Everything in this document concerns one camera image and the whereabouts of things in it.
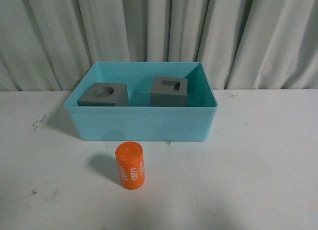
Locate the orange cylinder with white numbers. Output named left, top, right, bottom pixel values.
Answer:
left=115, top=142, right=145, bottom=190

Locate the gray cube with round hole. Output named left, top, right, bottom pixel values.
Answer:
left=78, top=82, right=130, bottom=107

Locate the light blue plastic box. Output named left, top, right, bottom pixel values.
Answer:
left=64, top=62, right=218, bottom=141

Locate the gray cube with L slot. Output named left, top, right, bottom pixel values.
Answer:
left=150, top=77, right=188, bottom=107

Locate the white pleated curtain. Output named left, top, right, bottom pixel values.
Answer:
left=0, top=0, right=318, bottom=91

